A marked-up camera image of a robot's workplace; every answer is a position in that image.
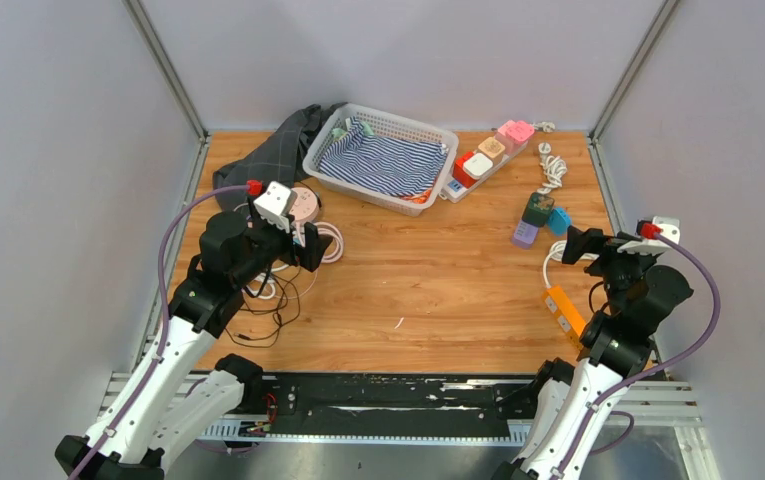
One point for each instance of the pink cube plug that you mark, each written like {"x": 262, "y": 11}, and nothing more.
{"x": 514, "y": 135}

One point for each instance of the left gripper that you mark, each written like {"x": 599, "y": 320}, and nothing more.
{"x": 309, "y": 256}

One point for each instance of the white long power strip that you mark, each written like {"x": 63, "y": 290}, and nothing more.
{"x": 454, "y": 192}

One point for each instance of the white plastic basket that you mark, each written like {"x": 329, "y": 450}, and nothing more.
{"x": 383, "y": 124}

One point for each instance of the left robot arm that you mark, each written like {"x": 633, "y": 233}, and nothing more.
{"x": 143, "y": 432}

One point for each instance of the dark green dragon cube plug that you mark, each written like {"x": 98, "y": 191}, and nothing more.
{"x": 538, "y": 209}

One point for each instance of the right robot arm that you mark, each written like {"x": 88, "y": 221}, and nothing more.
{"x": 574, "y": 402}

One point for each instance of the round pink power socket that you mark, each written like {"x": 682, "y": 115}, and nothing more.
{"x": 306, "y": 206}

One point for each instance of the red cube plug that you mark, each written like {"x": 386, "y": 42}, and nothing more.
{"x": 459, "y": 174}

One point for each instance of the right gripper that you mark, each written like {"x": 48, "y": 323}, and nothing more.
{"x": 580, "y": 242}

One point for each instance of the blue cube plug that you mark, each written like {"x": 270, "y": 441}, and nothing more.
{"x": 558, "y": 221}

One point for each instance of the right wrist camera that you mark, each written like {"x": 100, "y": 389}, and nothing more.
{"x": 654, "y": 236}

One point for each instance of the orange power strip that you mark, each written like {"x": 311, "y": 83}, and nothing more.
{"x": 566, "y": 314}

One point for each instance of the white cube plug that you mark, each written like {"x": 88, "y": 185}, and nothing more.
{"x": 478, "y": 165}

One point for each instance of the beige cube plug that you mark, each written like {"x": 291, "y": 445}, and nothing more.
{"x": 492, "y": 148}

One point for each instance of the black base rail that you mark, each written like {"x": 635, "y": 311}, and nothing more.
{"x": 383, "y": 407}

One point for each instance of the purple power strip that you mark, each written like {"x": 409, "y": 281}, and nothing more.
{"x": 524, "y": 235}

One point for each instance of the blue striped cloth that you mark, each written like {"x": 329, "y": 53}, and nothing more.
{"x": 390, "y": 166}

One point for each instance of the dark grey checked cloth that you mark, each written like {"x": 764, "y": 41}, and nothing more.
{"x": 280, "y": 157}

